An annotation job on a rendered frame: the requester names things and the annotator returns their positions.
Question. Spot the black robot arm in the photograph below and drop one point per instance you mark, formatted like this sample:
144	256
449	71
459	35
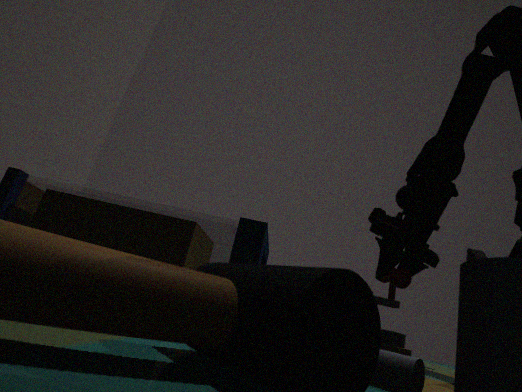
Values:
442	157

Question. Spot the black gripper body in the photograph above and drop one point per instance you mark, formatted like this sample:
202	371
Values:
412	234

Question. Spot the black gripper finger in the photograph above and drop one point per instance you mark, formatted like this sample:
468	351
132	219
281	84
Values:
390	256
412	265

